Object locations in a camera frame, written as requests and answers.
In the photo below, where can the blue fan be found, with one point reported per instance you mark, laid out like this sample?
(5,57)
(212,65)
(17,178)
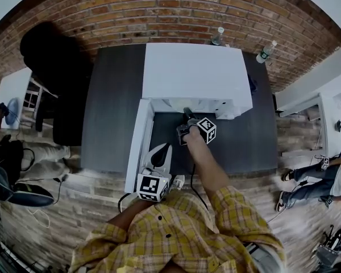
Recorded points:
(13,111)

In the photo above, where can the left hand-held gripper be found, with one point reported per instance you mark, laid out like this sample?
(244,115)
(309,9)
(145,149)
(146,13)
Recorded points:
(151,185)

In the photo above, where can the person's right forearm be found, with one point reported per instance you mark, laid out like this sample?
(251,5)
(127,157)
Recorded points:
(206,165)

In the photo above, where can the yellow plaid shirt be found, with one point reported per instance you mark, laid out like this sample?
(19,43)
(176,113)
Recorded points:
(187,232)

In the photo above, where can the green label plastic bottle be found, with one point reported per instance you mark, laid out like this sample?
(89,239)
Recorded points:
(265,53)

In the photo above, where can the dark blue stool seat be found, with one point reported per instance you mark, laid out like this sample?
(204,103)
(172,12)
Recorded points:
(31,195)

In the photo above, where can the white appliance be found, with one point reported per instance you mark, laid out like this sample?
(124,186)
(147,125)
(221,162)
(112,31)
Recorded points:
(193,72)

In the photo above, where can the person's right hand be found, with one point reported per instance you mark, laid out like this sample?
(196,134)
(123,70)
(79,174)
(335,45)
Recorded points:
(195,138)

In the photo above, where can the clear glass bottle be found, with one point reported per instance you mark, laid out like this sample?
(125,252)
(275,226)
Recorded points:
(217,38)

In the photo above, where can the white side table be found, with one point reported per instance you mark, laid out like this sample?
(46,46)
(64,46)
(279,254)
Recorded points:
(12,85)

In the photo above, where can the black bag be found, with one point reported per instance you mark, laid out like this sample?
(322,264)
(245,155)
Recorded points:
(5,155)

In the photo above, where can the grey trousers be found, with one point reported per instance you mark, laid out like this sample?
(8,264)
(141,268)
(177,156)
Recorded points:
(265,256)

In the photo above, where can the white metal frame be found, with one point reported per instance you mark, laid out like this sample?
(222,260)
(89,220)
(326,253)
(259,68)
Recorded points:
(35,95)

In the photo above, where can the white shoe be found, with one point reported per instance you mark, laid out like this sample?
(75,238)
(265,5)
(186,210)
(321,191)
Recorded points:
(178,182)

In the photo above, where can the person's left forearm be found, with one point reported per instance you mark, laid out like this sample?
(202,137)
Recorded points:
(128,213)

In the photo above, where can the white desk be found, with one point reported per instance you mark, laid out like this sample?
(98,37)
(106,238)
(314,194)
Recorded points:
(326,95)

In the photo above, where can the small black knob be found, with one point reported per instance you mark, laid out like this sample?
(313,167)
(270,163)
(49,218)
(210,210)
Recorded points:
(337,124)

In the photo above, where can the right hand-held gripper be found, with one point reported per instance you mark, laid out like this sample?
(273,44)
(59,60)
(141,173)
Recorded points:
(208,129)

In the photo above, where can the black equipment pile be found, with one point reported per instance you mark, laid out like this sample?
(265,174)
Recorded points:
(334,244)

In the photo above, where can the black chair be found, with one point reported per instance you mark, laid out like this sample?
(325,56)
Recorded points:
(59,75)

